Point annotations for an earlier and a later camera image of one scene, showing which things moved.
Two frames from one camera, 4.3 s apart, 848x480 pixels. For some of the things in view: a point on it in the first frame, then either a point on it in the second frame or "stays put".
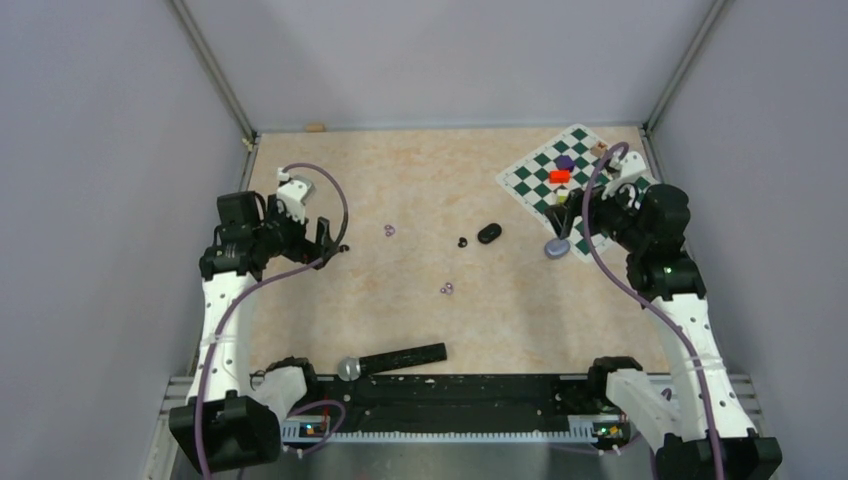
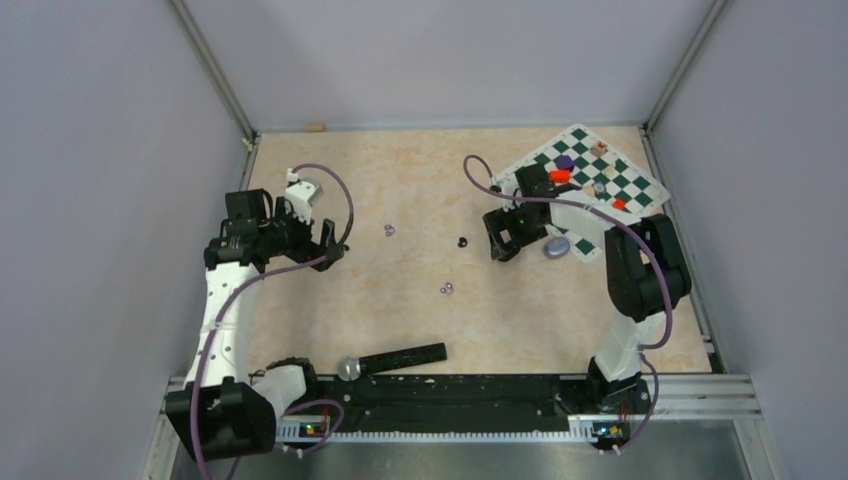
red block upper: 559,177 stays put
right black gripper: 561,218 to 500,220
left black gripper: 305,250 stays put
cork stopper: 315,127 stays put
